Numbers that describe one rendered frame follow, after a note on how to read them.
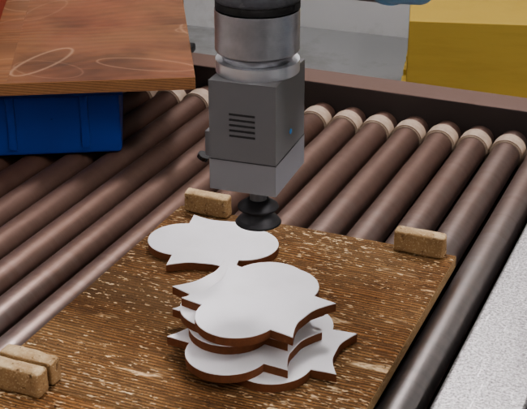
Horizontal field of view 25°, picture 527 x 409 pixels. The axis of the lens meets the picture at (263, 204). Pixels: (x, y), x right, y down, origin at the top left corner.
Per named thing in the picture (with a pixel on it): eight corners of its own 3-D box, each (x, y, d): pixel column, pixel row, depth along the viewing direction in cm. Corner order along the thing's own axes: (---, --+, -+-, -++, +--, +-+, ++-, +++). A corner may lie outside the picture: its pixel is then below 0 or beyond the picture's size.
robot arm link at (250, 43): (200, 15, 100) (234, -9, 107) (202, 66, 102) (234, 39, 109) (284, 23, 98) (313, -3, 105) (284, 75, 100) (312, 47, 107)
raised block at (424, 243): (447, 254, 135) (448, 232, 133) (443, 260, 133) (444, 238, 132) (396, 244, 137) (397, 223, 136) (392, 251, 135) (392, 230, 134)
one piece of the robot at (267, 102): (213, 9, 109) (216, 170, 116) (175, 36, 102) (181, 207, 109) (314, 18, 106) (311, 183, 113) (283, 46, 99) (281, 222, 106)
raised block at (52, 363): (63, 378, 112) (61, 354, 110) (53, 389, 110) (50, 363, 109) (10, 365, 114) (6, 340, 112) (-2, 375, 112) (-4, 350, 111)
